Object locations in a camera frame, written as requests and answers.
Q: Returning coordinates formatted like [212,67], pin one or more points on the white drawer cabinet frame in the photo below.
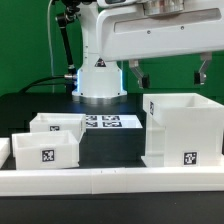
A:
[183,130]

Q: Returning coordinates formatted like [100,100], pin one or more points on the white left barrier rail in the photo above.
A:
[4,150]

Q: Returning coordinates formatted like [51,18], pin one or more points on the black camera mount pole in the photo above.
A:
[63,19]

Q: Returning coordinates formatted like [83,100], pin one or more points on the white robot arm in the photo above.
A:
[98,80]

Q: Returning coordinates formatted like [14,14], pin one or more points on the white front drawer box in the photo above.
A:
[45,150]

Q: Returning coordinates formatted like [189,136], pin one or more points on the white drawer box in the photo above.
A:
[45,150]
[76,123]

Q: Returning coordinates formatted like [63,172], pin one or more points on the white barrier rail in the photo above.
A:
[112,180]
[4,150]

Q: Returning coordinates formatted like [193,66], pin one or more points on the fiducial marker sheet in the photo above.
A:
[112,122]

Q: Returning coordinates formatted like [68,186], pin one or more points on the white front barrier rail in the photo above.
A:
[112,180]

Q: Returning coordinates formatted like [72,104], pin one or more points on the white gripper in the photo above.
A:
[126,33]

